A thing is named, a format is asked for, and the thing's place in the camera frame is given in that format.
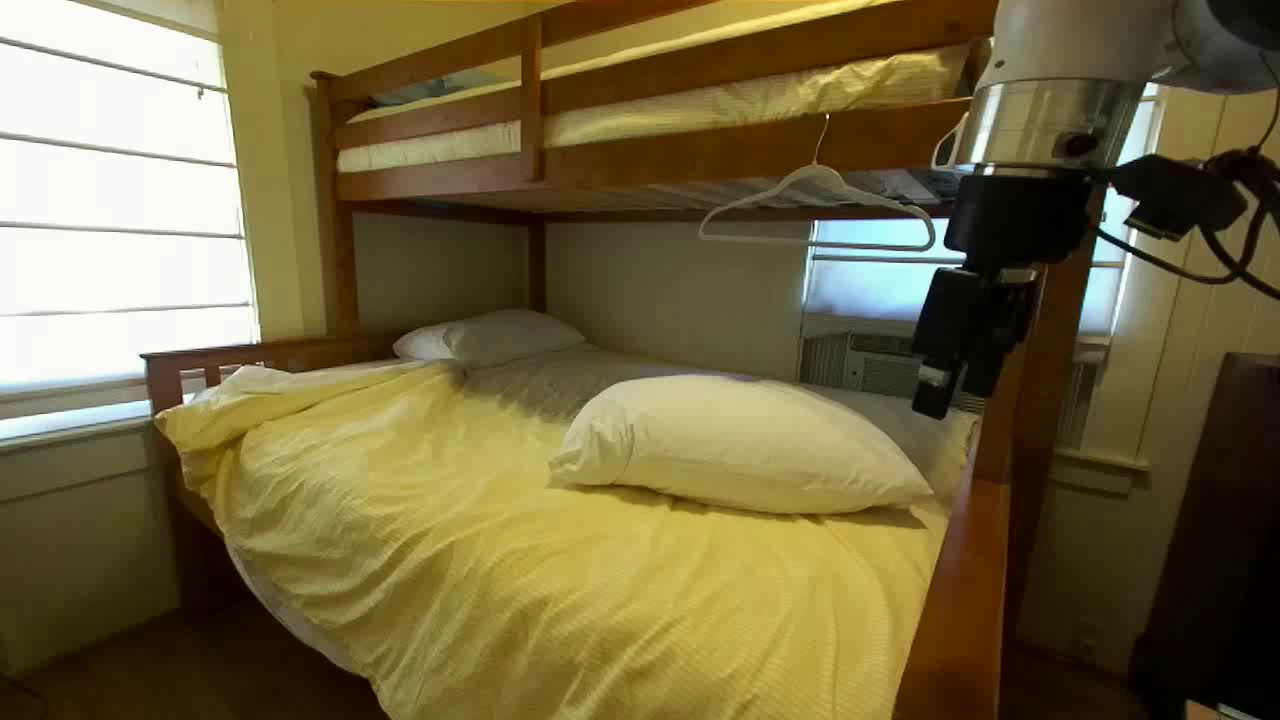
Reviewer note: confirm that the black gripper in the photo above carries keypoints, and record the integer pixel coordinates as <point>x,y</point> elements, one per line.
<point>1014,222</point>

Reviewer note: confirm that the narrow window beside bed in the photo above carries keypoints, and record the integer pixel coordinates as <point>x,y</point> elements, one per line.
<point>866,283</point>

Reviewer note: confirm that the window air conditioner unit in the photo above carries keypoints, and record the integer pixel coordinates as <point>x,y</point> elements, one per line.
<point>860,362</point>

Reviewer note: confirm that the large white pillow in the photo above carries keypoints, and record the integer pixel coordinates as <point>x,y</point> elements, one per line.
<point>740,441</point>

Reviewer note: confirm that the dark wooden dresser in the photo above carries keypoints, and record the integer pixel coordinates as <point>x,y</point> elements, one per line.
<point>1223,533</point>

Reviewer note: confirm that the small white pillow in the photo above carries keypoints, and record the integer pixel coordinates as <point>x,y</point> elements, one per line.
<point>492,338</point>

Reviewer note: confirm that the yellow duvet blanket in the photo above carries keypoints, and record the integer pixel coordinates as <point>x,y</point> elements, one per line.
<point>507,561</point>

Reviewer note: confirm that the grey folded cloth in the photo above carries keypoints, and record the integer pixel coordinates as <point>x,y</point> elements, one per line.
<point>432,91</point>

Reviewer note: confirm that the wide window with white blind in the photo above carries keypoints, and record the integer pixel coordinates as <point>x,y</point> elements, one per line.
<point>123,200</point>

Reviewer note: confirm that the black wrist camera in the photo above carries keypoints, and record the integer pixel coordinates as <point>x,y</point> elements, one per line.
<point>1175,197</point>

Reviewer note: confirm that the brown wooden bunk bed frame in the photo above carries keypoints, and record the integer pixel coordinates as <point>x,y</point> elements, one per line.
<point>746,146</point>

